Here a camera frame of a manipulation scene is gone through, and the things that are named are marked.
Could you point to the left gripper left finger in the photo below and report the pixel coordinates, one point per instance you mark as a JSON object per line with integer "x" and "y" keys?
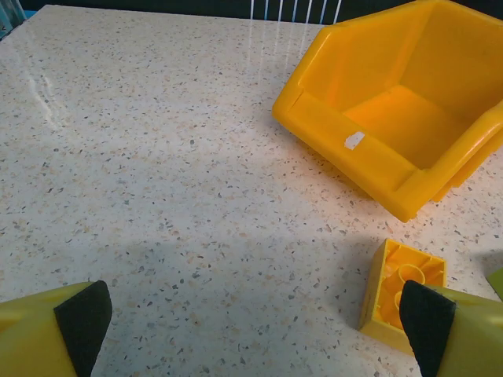
{"x": 47, "y": 337}

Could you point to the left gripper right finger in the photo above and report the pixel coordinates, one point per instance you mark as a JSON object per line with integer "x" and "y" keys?
{"x": 452, "y": 334}

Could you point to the green lego brick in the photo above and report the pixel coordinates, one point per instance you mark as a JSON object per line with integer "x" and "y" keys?
{"x": 497, "y": 284}

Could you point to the yellow square lego brick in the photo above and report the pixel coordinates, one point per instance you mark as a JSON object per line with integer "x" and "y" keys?
{"x": 377, "y": 282}

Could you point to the yellow plastic bin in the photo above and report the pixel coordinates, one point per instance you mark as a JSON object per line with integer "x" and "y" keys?
{"x": 353, "y": 157}

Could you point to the blue graphic side panel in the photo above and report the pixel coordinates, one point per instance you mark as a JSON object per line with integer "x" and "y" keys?
{"x": 9, "y": 15}

